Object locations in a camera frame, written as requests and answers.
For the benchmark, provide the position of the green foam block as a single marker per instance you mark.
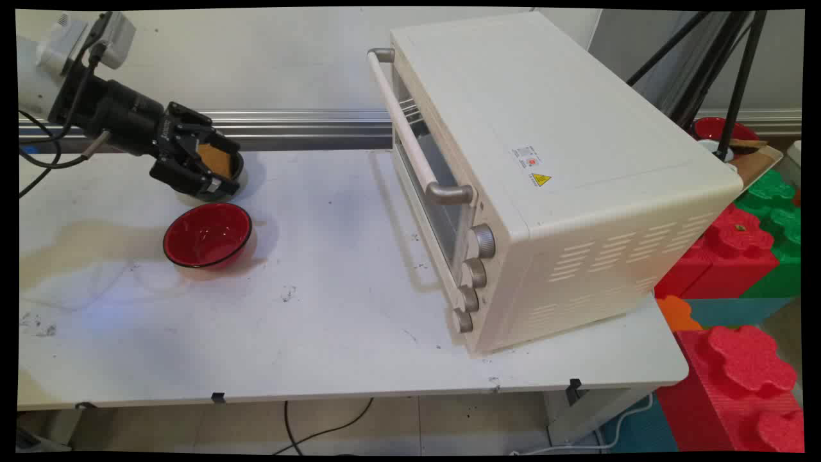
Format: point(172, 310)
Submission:
point(779, 205)

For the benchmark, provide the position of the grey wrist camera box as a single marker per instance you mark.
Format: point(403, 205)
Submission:
point(117, 35)

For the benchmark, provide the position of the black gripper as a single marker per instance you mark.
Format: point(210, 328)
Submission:
point(122, 115)

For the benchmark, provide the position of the brown wooden board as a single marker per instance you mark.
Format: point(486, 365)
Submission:
point(757, 165)

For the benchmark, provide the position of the cream toaster oven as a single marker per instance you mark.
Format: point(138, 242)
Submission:
point(577, 160)

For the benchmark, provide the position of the red bowl with white inside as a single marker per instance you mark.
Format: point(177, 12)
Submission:
point(709, 127)

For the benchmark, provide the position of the blue foam block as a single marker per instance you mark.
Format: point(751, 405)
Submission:
point(641, 430)

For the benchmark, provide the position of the white table leg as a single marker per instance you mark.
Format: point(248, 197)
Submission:
point(590, 414)

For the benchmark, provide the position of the aluminium rail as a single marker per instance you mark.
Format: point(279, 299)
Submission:
point(288, 125)

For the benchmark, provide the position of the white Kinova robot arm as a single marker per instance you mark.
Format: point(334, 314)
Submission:
point(29, 74)

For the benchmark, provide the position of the teal foam block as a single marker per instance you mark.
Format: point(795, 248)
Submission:
point(737, 312)

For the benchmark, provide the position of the black tripod legs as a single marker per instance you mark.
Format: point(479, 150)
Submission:
point(737, 83)

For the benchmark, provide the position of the orange foam block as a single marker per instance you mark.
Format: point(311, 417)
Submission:
point(678, 313)

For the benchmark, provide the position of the silver oven knob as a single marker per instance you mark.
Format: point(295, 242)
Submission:
point(469, 299)
point(463, 321)
point(476, 273)
point(485, 241)

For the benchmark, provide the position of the brown square piece in bowl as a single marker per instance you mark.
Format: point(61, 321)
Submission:
point(215, 160)

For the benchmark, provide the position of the yellow warning sticker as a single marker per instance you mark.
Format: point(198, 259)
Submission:
point(541, 179)

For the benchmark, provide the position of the large red foam block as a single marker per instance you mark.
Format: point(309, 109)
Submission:
point(737, 391)

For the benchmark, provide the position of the red bowl with black rim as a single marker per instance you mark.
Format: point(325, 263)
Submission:
point(206, 236)

